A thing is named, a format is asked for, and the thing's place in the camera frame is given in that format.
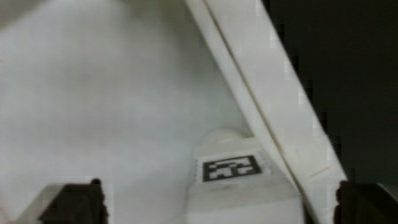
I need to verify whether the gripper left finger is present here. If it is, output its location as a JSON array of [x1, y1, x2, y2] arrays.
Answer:
[[16, 178, 112, 224]]

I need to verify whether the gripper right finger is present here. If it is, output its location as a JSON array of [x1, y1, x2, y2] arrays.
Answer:
[[334, 181, 398, 224]]

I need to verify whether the white square tabletop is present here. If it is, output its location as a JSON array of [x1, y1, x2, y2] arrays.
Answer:
[[0, 0, 248, 224]]

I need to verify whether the white L-shaped obstacle wall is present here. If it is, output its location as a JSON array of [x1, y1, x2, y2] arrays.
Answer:
[[204, 0, 346, 224]]

